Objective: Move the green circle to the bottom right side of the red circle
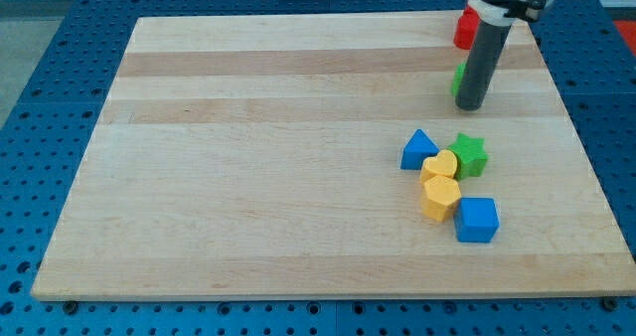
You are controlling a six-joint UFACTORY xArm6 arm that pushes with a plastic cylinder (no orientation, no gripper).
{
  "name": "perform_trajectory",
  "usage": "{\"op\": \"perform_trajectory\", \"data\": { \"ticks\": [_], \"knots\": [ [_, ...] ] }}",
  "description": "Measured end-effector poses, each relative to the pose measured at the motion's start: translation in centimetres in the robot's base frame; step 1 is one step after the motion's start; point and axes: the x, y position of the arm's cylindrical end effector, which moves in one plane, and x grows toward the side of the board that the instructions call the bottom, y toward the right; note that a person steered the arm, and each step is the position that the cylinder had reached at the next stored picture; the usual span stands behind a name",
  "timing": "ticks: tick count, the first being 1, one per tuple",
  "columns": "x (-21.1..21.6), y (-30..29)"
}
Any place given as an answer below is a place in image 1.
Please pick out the yellow heart block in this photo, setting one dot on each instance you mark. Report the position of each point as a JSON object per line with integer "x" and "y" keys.
{"x": 444, "y": 164}

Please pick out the yellow hexagon block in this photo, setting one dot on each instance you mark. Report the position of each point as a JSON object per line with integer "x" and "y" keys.
{"x": 440, "y": 197}

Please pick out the red circle block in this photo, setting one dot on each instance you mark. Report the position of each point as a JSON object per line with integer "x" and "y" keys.
{"x": 466, "y": 29}

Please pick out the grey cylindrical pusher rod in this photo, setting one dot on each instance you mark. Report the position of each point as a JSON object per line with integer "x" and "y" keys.
{"x": 480, "y": 66}

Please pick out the wooden board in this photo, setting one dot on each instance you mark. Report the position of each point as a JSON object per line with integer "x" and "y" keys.
{"x": 258, "y": 157}

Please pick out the blue triangle block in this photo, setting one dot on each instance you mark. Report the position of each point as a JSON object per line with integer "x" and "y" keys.
{"x": 419, "y": 147}

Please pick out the blue cube block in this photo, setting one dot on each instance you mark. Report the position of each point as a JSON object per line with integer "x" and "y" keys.
{"x": 476, "y": 220}

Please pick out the green star block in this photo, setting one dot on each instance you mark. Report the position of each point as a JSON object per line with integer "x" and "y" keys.
{"x": 471, "y": 156}

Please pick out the green circle block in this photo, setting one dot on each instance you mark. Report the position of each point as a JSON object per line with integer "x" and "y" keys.
{"x": 457, "y": 79}

